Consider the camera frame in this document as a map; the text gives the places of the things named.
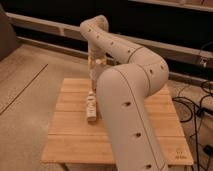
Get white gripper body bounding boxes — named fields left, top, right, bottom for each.
left=88, top=42, right=107, bottom=66

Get white ceramic cup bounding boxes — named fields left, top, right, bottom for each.
left=89, top=59, right=107, bottom=90

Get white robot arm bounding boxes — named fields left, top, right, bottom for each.
left=80, top=15, right=169, bottom=171

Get white cream tube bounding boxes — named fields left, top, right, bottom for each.
left=86, top=91, right=97, bottom=122

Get wooden table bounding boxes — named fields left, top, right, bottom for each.
left=42, top=78, right=193, bottom=171

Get black cables on floor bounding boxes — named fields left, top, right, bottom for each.
left=171, top=79, right=213, bottom=171

